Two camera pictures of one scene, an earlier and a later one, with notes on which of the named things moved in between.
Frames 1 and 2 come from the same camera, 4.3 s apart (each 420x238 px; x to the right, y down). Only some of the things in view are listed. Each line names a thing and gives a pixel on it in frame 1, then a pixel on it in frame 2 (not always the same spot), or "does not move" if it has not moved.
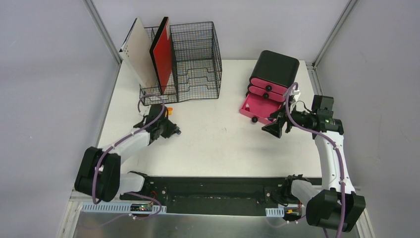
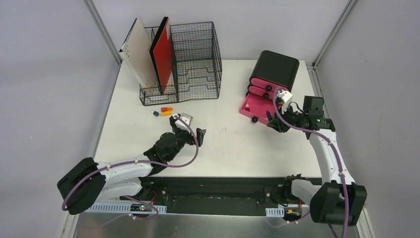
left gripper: [167, 128] → [189, 136]
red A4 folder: [161, 55] does not move
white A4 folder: [135, 52] does not move
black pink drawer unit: [272, 74] does not move
